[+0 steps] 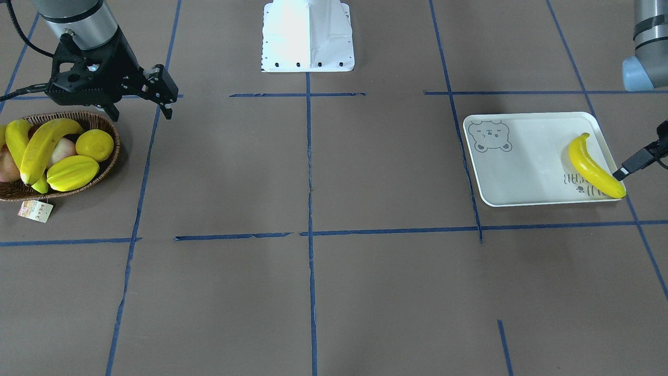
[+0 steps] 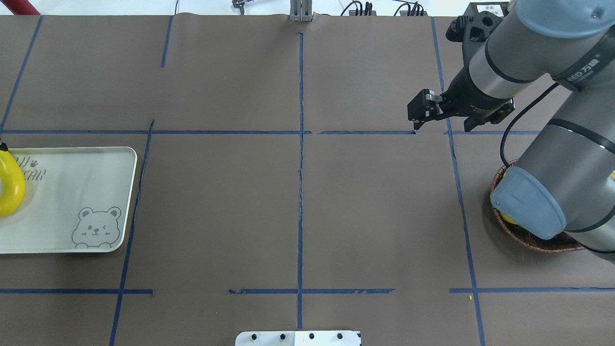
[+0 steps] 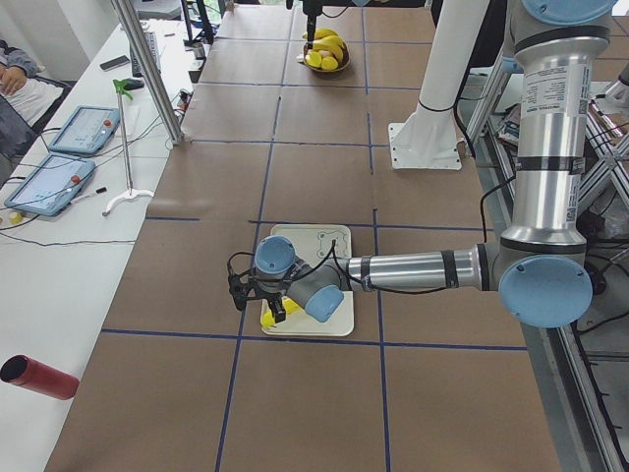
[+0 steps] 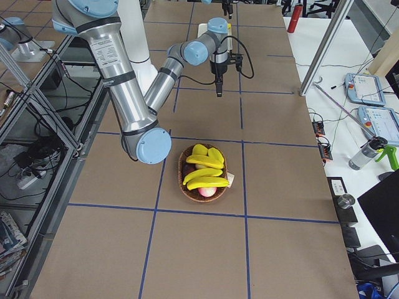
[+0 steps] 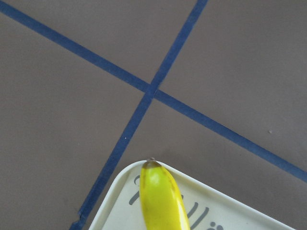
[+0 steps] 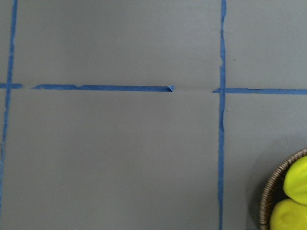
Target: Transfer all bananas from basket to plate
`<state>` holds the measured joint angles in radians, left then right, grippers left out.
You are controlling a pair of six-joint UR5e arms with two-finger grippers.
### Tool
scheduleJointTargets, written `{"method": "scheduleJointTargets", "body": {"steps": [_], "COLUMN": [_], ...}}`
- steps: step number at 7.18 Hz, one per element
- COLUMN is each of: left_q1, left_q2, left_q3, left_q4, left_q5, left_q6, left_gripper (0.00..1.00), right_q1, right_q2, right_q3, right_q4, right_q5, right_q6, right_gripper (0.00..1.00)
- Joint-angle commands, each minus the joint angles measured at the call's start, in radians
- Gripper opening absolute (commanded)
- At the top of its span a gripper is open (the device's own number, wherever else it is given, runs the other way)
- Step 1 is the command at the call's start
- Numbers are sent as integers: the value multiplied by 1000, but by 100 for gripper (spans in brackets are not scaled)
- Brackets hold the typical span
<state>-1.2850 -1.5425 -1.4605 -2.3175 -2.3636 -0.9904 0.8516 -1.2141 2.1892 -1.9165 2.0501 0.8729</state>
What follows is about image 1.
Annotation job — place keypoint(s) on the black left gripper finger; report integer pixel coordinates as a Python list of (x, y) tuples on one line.
[(640, 160)]

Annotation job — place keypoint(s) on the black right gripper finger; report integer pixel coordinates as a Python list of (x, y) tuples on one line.
[(112, 111), (159, 87)]

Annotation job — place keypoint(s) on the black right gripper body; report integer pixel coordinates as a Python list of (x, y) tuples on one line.
[(119, 58)]

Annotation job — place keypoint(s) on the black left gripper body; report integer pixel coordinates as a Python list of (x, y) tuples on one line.
[(640, 161)]

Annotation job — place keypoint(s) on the bright yellow plastic banana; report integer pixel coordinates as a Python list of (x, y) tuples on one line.
[(591, 171)]

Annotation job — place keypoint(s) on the dull yellow speckled banana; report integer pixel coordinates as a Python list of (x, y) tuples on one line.
[(40, 147)]

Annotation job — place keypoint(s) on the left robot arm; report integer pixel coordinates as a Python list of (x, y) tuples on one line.
[(646, 70)]

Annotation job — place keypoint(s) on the brown woven wicker basket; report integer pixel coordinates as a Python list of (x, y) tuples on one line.
[(18, 192)]

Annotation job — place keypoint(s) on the yellow lemon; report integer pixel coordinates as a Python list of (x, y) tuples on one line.
[(96, 144)]

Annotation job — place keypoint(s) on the pale pink apple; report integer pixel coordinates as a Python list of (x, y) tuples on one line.
[(64, 148)]

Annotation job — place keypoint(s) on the yellow starfruit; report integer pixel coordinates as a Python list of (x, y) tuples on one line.
[(72, 173)]

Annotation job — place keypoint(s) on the red pink apple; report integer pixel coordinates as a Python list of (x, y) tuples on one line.
[(9, 170)]

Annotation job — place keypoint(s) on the white rectangular bear tray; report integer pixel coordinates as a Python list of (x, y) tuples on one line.
[(522, 160)]

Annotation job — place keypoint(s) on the paper price tag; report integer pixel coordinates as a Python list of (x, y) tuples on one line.
[(36, 210)]

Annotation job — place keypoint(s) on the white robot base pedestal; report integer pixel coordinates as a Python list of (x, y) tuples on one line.
[(307, 36)]

